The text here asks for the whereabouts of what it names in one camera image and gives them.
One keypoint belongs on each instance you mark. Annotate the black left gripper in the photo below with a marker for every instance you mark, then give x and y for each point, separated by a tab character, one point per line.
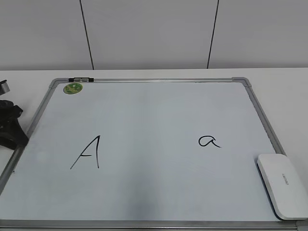
11	133

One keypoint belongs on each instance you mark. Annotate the white whiteboard eraser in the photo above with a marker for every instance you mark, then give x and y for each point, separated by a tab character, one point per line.
287	192

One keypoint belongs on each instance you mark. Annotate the round green magnet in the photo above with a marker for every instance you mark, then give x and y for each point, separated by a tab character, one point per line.
72	88

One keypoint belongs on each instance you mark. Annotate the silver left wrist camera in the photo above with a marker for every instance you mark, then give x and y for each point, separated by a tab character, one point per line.
4	88

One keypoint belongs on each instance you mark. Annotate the white board with aluminium frame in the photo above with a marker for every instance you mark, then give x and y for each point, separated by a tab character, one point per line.
144	154

